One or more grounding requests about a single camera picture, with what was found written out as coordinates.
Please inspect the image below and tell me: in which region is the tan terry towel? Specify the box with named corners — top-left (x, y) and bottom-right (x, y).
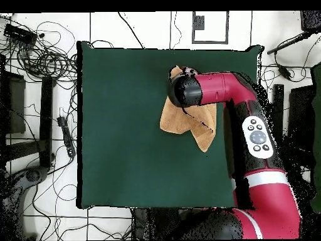
top-left (159, 65), bottom-right (218, 153)

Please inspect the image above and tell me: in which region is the dark flat panel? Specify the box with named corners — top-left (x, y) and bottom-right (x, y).
top-left (287, 85), bottom-right (317, 151)
top-left (0, 71), bottom-right (26, 135)

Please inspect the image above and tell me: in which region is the dark green table cloth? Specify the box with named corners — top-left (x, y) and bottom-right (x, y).
top-left (76, 40), bottom-right (264, 210)

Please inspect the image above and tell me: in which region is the black power adapter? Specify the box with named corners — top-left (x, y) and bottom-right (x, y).
top-left (276, 64), bottom-right (293, 81)

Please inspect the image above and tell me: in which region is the black stand bar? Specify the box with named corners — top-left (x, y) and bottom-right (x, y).
top-left (272, 83), bottom-right (285, 141)
top-left (39, 76), bottom-right (55, 168)

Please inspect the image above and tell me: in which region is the black rod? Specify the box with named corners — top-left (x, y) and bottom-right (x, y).
top-left (266, 29), bottom-right (312, 55)

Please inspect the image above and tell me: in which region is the black corner box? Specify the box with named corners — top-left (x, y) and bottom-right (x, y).
top-left (300, 10), bottom-right (321, 33)

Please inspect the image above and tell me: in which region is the black power strip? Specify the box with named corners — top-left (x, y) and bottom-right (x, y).
top-left (56, 115), bottom-right (76, 158)

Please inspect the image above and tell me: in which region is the black electronics box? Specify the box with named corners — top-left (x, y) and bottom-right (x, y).
top-left (3, 23), bottom-right (38, 46)

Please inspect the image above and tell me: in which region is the grey rounded base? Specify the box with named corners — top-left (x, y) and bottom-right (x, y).
top-left (0, 165), bottom-right (48, 241)

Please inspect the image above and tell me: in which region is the grey square frame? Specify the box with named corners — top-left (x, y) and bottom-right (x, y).
top-left (191, 11), bottom-right (229, 45)

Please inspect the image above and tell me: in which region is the long black cable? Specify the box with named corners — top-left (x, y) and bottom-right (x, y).
top-left (117, 11), bottom-right (145, 49)

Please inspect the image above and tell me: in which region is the tangle of black cables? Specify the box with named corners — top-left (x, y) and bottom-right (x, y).
top-left (0, 14), bottom-right (78, 83)
top-left (254, 63), bottom-right (314, 176)

